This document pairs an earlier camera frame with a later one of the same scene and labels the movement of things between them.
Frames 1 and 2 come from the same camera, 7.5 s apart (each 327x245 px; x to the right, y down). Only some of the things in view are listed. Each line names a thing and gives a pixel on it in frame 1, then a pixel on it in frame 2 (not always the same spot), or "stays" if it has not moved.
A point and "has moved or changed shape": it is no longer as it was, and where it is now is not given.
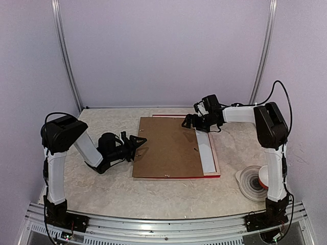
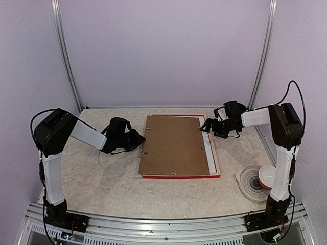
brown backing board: (171, 149) has moved or changed shape
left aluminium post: (65, 50) stays
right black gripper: (189, 118) -> (209, 121)
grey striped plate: (248, 179) stays
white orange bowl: (263, 176) stays
